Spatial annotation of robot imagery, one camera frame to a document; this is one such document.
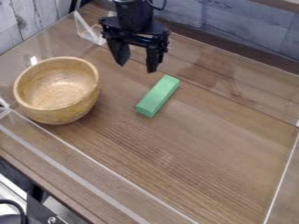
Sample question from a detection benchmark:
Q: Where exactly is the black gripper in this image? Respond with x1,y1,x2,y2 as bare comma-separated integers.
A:
99,0,170,73

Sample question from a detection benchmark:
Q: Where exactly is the green rectangular block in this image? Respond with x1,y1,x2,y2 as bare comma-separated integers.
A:
135,75,180,118

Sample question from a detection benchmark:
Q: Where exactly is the wooden bowl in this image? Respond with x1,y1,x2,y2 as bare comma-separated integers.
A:
14,56,102,125

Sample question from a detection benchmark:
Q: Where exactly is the clear acrylic corner bracket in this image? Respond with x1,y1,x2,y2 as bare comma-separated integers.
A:
74,10,107,46

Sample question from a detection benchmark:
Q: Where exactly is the clear acrylic enclosure wall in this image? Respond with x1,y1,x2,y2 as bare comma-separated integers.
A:
0,18,299,224

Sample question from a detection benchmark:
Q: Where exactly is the black metal table bracket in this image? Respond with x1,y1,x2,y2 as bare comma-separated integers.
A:
26,186,68,224

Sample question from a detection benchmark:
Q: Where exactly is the black cable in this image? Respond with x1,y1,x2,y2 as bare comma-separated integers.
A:
0,199,28,224

